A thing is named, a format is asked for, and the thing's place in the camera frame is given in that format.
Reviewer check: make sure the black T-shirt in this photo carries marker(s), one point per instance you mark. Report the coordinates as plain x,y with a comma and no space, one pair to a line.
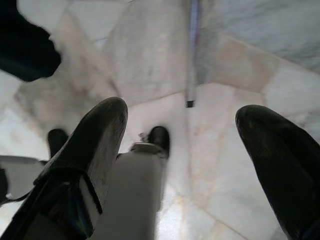
22,45

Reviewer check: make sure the grey right robot leg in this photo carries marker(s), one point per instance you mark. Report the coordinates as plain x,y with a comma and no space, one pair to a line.
137,187

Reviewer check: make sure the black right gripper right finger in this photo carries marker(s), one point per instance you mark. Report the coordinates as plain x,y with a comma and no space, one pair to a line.
282,162

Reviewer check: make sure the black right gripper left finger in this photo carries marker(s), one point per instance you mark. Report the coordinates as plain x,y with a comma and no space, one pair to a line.
82,155

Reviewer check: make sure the silver metal clothes rack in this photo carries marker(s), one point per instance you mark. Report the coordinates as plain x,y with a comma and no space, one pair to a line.
192,62

